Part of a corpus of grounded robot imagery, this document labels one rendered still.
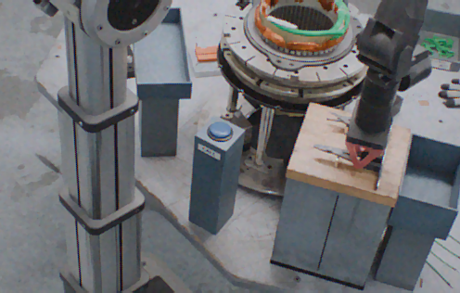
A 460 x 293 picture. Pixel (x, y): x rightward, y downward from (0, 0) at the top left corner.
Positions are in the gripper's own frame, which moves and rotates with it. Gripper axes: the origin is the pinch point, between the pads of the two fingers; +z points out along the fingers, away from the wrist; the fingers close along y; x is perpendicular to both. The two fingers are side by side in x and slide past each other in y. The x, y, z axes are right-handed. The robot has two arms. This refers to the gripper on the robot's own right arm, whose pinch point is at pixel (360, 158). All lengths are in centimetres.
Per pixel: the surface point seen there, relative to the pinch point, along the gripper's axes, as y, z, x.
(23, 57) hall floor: 120, 108, 133
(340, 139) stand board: 5.9, 2.2, 4.2
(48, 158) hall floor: 73, 108, 101
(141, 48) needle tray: 22, 6, 49
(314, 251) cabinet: -4.3, 23.4, 3.5
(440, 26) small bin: 87, 27, -14
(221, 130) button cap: 2.4, 4.3, 26.2
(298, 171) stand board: -4.8, 2.4, 10.0
